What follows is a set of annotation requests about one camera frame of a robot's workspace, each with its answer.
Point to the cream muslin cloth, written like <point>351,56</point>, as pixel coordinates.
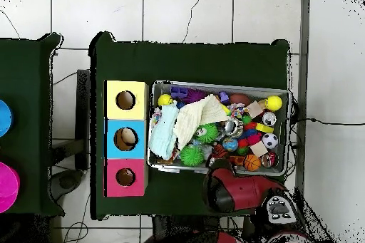
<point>191,120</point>

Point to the mint green muslin cloth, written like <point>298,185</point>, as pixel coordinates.
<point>162,137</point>

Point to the orange striped tiger plush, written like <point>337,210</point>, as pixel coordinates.
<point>220,151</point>

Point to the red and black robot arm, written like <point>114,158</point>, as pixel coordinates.
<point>242,188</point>

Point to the wooden box with three holes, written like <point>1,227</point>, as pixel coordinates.
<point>137,112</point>

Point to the purple plastic building block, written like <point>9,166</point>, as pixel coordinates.
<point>179,92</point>

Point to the small green spiky ball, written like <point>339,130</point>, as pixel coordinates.
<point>191,156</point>

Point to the blue globe ball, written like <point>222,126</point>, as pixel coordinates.
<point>229,144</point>

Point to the dark green tablecloth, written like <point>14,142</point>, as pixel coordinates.
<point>185,60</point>
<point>25,69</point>

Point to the orange basketball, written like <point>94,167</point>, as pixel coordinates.
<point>252,163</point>

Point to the black and white soccer ball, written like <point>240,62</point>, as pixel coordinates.
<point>269,141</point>

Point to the yellow ball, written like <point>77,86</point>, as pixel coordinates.
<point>273,103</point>

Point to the blue round disc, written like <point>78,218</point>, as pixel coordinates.
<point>5,117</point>

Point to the magenta round disc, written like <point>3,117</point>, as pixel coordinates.
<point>7,186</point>

